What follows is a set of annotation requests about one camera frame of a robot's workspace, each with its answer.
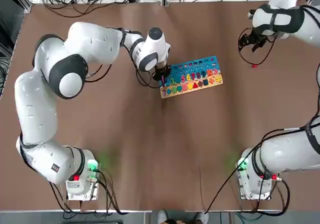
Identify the teal circle piece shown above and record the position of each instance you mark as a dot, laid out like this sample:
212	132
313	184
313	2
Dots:
169	91

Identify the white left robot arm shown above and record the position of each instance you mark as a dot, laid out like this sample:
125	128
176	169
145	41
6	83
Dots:
35	109

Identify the colourful wooden toy board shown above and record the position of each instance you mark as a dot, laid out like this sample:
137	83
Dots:
200	64

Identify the dark blue square piece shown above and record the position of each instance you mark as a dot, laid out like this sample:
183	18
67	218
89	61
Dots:
205	82

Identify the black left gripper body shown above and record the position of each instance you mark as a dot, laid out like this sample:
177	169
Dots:
162	73

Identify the blue heart piece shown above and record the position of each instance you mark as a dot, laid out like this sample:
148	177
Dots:
179	88

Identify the orange number ten piece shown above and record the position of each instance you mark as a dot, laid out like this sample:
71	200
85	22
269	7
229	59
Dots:
210	72

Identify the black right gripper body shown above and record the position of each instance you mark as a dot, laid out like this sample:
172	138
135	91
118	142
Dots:
258	36

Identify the small red block piece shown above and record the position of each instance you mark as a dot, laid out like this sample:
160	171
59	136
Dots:
254	65

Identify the pink greater-than sign piece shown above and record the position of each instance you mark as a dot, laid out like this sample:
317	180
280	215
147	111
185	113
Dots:
217	71

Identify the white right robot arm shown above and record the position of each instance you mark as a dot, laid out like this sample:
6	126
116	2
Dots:
287	154

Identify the yellow equals sign piece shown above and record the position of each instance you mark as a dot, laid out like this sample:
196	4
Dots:
218	77

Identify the orange plus sign piece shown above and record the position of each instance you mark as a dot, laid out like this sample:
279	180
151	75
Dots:
212	80

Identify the green shape piece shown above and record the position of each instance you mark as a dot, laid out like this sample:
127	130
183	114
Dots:
174	89

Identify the yellow shape piece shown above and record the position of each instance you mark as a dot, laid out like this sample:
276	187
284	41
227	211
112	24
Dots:
190	85

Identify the magenta number one piece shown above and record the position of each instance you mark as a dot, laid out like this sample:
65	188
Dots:
162	81

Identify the pink square piece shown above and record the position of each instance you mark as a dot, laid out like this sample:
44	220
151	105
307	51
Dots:
185	87

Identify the blue number nine piece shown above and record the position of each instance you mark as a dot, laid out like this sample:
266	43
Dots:
203	74

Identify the red triangle piece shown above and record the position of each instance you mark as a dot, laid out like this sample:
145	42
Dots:
195	84

